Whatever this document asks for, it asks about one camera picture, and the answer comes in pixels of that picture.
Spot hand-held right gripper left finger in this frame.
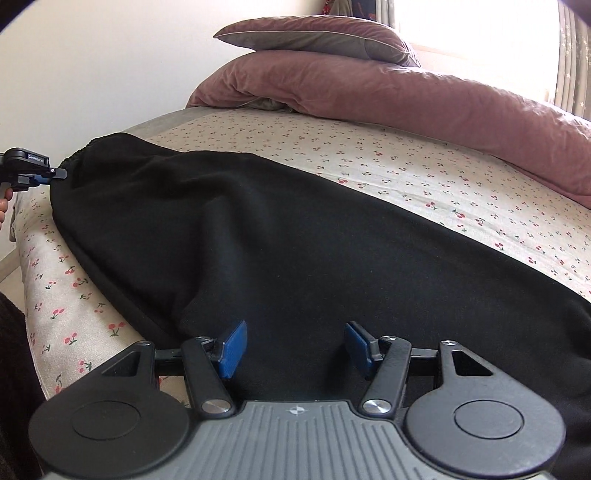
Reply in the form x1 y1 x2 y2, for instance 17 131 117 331
97 319 249 419

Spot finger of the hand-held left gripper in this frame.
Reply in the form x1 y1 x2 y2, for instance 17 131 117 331
27 168 68 186

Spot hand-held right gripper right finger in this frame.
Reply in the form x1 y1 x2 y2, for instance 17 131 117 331
345 320 497 419

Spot black pants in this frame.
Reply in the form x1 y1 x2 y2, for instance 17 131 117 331
48 132 591 480

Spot cherry print bed sheet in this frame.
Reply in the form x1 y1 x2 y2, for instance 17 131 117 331
11 106 591 401

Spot person's dark clothing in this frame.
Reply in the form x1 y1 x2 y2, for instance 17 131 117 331
0 293 48 480

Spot pink duvet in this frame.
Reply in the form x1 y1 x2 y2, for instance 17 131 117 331
185 50 591 209

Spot pink and grey pillow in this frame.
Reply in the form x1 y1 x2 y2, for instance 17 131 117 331
213 16 422 68

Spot bright window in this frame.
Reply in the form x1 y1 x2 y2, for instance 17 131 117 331
396 0 562 103

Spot grey star print curtain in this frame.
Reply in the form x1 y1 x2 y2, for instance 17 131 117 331
553 0 591 121
378 0 403 29

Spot dark floral hanging garment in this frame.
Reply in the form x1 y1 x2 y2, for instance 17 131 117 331
351 0 379 22

